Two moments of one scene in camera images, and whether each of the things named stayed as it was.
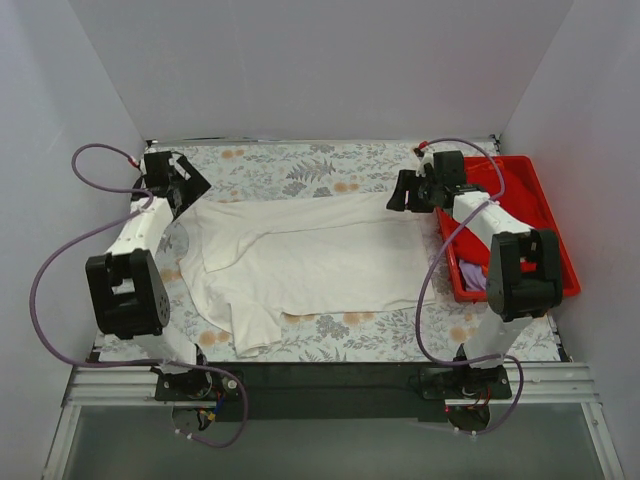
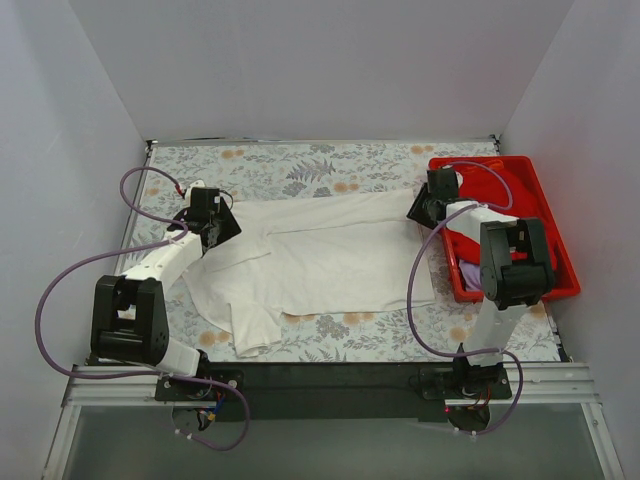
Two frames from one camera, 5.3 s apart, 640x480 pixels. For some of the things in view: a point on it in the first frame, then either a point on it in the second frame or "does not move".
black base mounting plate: x=331 y=391 does not move
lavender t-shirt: x=473 y=276 does not move
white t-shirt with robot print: x=245 y=265 does not move
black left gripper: x=181 y=182 to x=220 y=229
